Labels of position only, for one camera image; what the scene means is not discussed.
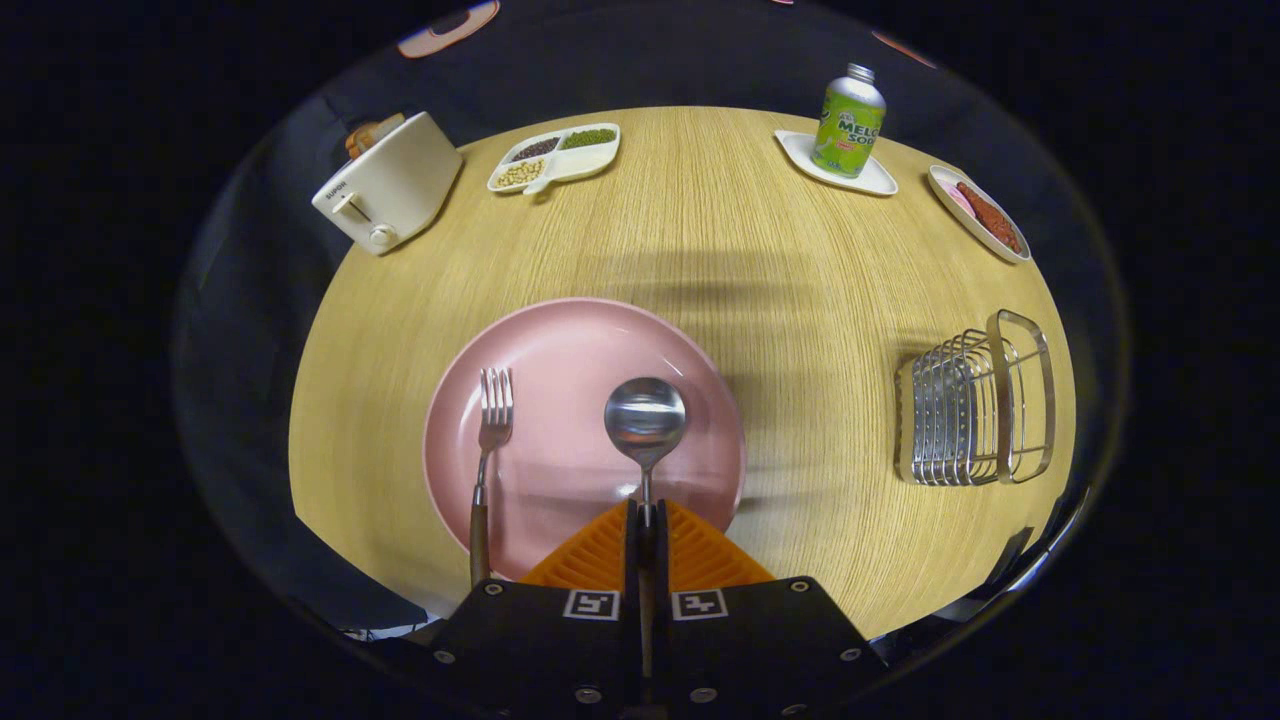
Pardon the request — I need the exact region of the white toaster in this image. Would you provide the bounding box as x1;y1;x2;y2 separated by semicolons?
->
311;111;465;256

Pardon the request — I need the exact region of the black backdrop cloth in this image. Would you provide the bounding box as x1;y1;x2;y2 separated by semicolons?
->
175;0;1126;641

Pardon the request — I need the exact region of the white divided dish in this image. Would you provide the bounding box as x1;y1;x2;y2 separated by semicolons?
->
487;123;621;195

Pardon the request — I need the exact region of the white square coaster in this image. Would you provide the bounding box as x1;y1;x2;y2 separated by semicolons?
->
775;130;898;197

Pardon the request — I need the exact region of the brown toast slice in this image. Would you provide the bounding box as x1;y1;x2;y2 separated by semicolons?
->
345;113;406;159

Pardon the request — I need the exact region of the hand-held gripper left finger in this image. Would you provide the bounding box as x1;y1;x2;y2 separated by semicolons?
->
432;500;646;716

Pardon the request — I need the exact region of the metal fork wooden handle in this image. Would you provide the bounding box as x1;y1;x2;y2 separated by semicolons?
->
470;367;514;589

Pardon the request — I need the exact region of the pink round plate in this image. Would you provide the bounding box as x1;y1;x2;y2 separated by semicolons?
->
423;297;747;583

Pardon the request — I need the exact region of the white round food plate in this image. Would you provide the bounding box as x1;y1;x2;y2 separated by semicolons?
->
927;165;1032;265

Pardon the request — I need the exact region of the brown fried meat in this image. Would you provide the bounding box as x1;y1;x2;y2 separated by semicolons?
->
955;181;1023;253

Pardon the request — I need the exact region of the green soda bottle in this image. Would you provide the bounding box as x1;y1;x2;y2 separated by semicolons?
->
811;63;887;179

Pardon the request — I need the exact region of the metal wire cutlery holder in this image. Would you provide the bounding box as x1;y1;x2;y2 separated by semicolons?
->
893;309;1057;487

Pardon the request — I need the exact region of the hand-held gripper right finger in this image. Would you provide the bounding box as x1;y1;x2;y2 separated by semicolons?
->
645;500;886;716

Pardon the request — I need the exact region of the metal spoon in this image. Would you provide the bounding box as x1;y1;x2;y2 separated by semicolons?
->
604;377;688;681

